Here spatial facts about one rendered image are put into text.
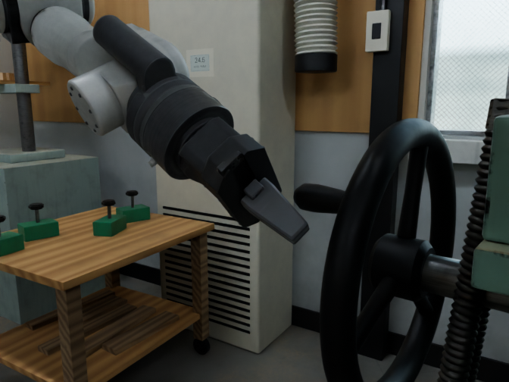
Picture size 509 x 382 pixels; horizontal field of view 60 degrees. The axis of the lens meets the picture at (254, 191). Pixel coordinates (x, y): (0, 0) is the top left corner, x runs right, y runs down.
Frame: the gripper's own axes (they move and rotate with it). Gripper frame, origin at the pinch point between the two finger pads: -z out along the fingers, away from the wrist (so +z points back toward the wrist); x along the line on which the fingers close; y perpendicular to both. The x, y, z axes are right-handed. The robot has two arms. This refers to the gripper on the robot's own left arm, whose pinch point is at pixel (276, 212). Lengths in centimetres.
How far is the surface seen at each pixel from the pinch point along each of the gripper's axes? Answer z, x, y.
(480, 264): -14.8, 3.7, 6.3
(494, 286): -16.4, 3.2, 5.7
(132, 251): 58, -82, -26
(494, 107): -8.2, 3.9, 17.1
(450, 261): -13.0, -5.9, 8.1
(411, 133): -4.3, 1.8, 12.6
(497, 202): -13.0, 4.5, 10.3
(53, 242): 81, -83, -44
